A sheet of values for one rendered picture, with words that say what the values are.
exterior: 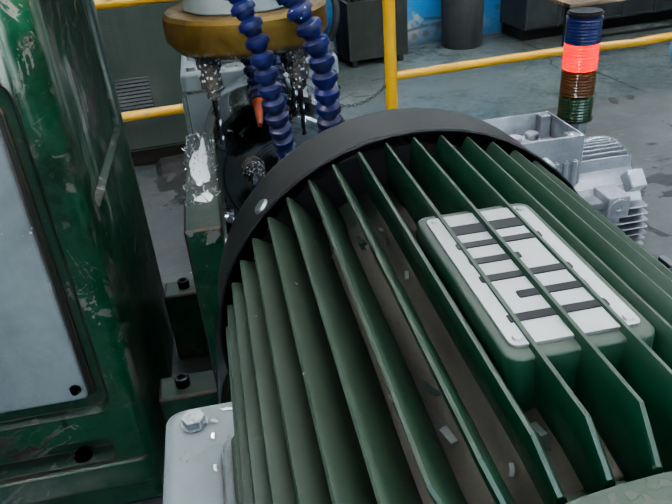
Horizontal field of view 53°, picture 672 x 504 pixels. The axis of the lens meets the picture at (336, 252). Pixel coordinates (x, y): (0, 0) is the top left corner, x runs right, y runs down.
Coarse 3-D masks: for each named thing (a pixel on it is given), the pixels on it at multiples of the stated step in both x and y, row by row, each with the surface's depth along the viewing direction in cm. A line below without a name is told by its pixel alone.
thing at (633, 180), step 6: (624, 174) 87; (630, 174) 86; (636, 174) 86; (642, 174) 86; (624, 180) 87; (630, 180) 86; (636, 180) 86; (642, 180) 86; (624, 186) 87; (630, 186) 86; (636, 186) 86; (642, 186) 86
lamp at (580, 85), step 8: (568, 72) 116; (592, 72) 115; (560, 80) 119; (568, 80) 117; (576, 80) 116; (584, 80) 115; (592, 80) 116; (560, 88) 119; (568, 88) 117; (576, 88) 116; (584, 88) 116; (592, 88) 117; (568, 96) 118; (576, 96) 117; (584, 96) 117
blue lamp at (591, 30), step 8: (568, 16) 113; (600, 16) 111; (568, 24) 113; (576, 24) 112; (584, 24) 111; (592, 24) 111; (600, 24) 111; (568, 32) 113; (576, 32) 112; (584, 32) 111; (592, 32) 111; (600, 32) 112; (568, 40) 114; (576, 40) 113; (584, 40) 112; (592, 40) 112; (600, 40) 114
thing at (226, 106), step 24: (240, 96) 106; (288, 96) 101; (312, 96) 104; (240, 120) 101; (264, 120) 102; (288, 120) 102; (312, 120) 103; (216, 144) 102; (240, 144) 103; (264, 144) 103; (240, 168) 105; (264, 168) 103; (240, 192) 106
